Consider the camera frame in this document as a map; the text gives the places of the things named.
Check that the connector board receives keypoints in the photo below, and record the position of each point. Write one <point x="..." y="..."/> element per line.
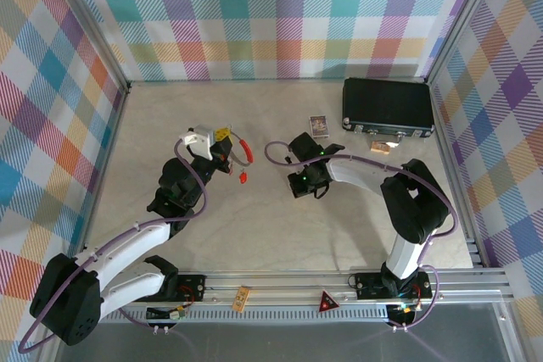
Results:
<point x="169" y="314"/>
<point x="403" y="313"/>

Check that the left connector board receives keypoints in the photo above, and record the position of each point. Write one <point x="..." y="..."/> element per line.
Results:
<point x="169" y="314"/>

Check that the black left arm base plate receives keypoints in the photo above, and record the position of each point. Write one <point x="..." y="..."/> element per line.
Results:
<point x="193" y="287"/>

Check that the plain red key tag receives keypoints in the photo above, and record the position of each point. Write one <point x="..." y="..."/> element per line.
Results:
<point x="242" y="178"/>

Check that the red triangle warning sticker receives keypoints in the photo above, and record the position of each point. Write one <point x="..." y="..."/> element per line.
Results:
<point x="328" y="304"/>

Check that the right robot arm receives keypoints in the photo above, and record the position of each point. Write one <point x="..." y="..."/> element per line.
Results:
<point x="360" y="175"/>

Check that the orange label sticker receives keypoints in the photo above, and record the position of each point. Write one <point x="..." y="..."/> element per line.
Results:
<point x="240" y="299"/>

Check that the black hard case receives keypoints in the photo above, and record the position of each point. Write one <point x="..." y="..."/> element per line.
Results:
<point x="386" y="103"/>

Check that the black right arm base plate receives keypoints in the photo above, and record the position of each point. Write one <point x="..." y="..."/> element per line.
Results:
<point x="369" y="285"/>

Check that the small wooden block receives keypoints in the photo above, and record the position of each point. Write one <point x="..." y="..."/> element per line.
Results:
<point x="380" y="147"/>

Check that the aluminium corner post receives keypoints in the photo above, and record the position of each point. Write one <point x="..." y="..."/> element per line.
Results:
<point x="96" y="31"/>
<point x="461" y="18"/>

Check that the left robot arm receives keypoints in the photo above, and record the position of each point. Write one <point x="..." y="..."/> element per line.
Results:
<point x="127" y="235"/>

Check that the small printed card box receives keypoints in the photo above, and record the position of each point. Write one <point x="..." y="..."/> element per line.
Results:
<point x="319" y="126"/>

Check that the right connector board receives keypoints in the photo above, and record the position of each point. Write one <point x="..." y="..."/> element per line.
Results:
<point x="403" y="313"/>

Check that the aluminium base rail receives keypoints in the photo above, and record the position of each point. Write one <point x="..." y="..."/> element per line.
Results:
<point x="275" y="290"/>

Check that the aluminium side rail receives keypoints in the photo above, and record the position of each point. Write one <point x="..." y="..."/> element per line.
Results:
<point x="112" y="141"/>
<point x="445" y="141"/>

